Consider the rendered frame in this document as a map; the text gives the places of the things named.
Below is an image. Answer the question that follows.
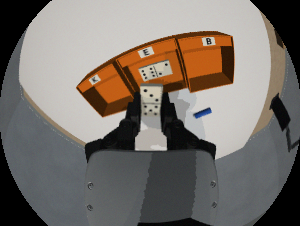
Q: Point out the cream domino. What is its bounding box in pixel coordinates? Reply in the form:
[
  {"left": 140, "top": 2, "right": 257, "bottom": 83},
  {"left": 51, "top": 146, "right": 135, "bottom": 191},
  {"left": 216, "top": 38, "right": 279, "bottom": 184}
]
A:
[
  {"left": 138, "top": 59, "right": 173, "bottom": 82},
  {"left": 140, "top": 83, "right": 163, "bottom": 117}
]

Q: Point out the blue battery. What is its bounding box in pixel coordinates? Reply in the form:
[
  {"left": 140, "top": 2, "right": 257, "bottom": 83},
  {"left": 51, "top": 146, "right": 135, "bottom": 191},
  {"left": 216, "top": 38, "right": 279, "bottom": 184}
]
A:
[{"left": 193, "top": 107, "right": 212, "bottom": 119}]

